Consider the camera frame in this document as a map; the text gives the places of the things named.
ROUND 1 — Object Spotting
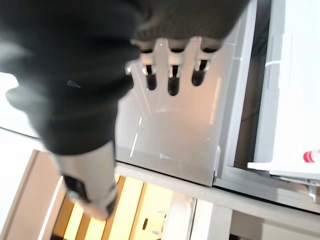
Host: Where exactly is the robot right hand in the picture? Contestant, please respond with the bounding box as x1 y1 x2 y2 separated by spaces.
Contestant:
0 0 254 221

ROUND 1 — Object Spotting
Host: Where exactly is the grey refrigerator body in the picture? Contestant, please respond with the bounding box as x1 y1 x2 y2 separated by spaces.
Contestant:
113 0 320 214

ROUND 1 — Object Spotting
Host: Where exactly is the white refrigerator door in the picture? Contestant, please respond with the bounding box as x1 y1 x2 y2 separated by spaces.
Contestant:
252 0 320 181

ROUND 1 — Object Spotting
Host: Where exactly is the white door shelf bin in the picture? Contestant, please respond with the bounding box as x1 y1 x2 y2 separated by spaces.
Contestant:
246 147 320 183

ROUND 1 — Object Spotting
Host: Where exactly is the red capped drink bottle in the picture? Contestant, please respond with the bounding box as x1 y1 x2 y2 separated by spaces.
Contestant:
303 149 320 165

